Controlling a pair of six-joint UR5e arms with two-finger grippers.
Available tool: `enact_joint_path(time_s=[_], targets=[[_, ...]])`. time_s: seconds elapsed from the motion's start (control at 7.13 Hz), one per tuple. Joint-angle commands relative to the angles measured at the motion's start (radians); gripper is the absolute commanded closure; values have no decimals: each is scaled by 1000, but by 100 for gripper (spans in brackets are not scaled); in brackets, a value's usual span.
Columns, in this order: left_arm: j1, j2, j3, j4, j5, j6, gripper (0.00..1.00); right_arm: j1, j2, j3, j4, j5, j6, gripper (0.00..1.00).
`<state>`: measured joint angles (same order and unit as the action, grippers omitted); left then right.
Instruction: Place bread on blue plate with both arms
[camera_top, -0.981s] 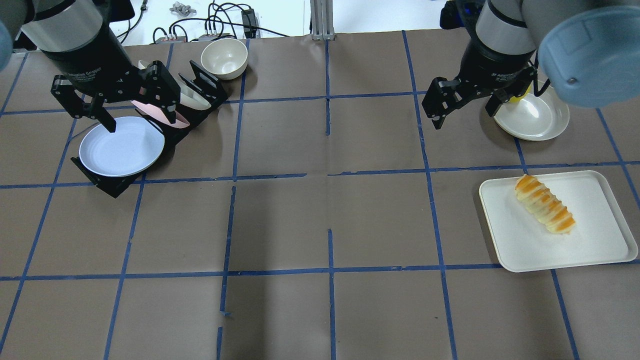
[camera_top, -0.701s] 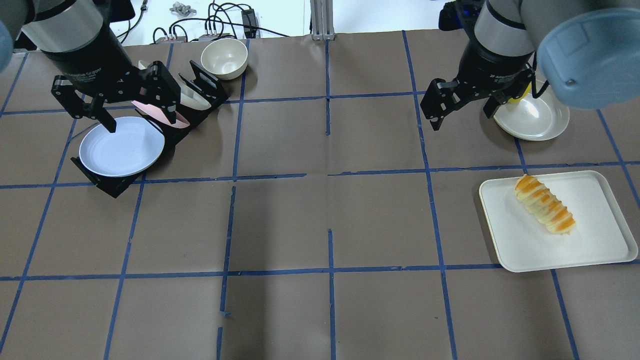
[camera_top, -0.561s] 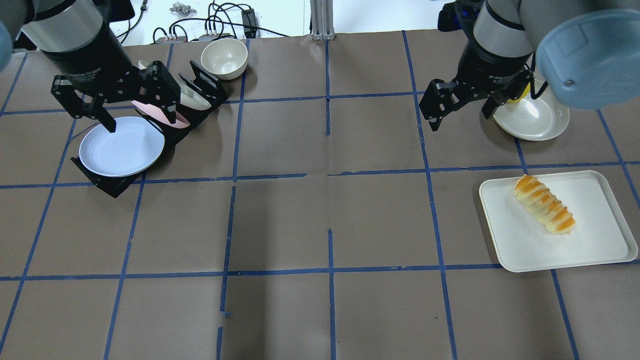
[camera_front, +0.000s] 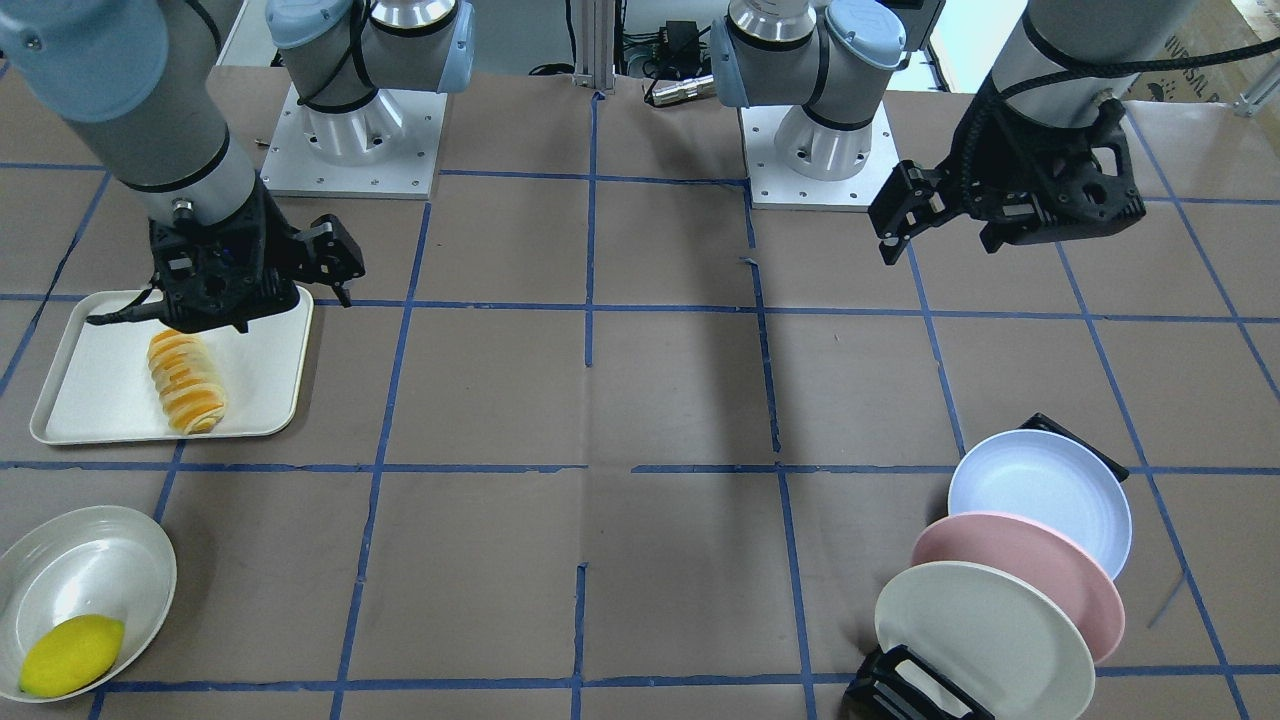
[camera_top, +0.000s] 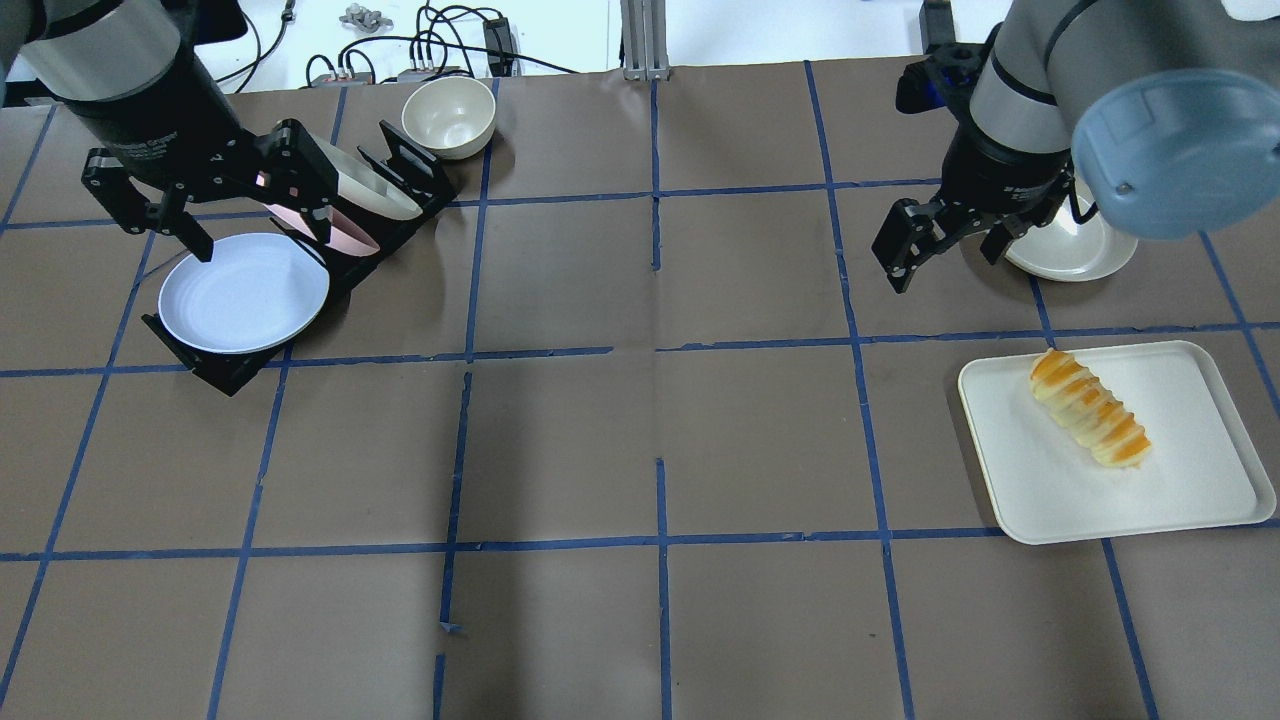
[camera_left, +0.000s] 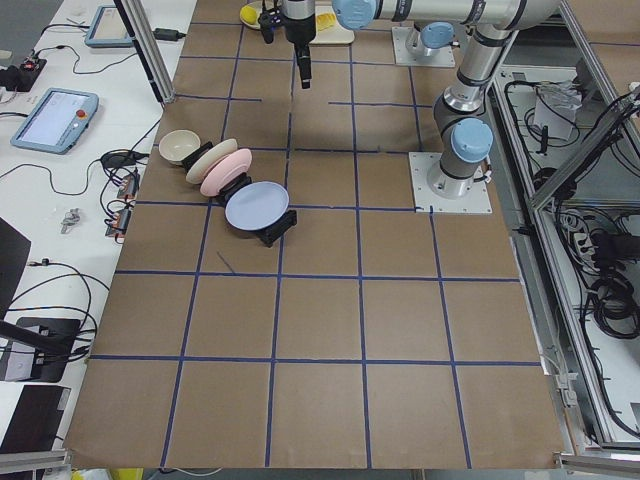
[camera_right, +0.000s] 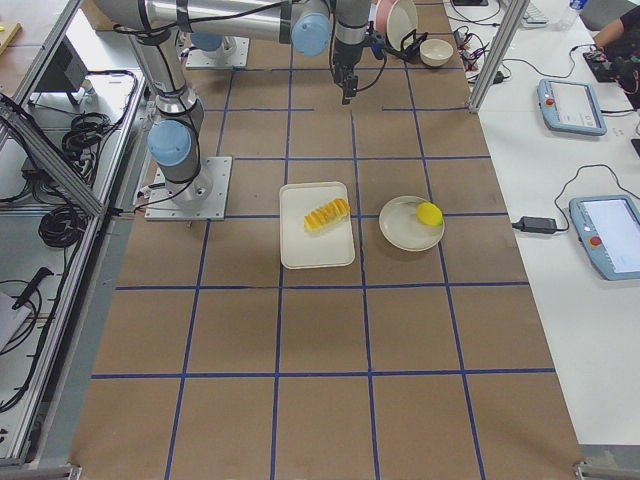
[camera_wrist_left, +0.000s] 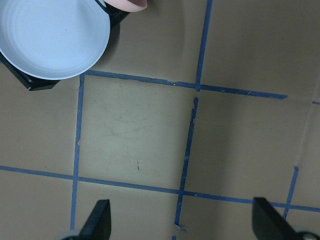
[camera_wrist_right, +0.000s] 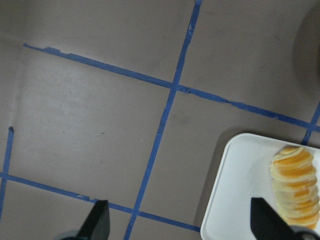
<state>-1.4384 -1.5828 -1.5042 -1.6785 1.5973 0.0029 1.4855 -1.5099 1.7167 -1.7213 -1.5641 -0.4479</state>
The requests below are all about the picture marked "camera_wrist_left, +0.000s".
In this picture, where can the black dish rack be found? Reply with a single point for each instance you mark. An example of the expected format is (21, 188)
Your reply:
(35, 83)

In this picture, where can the pink plate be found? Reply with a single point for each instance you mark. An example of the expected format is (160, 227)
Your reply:
(131, 6)

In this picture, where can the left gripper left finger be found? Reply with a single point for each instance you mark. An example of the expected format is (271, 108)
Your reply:
(98, 224)

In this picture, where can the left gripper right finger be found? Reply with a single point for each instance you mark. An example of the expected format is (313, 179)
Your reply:
(268, 224)

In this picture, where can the blue plate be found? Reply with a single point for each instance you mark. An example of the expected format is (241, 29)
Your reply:
(52, 37)

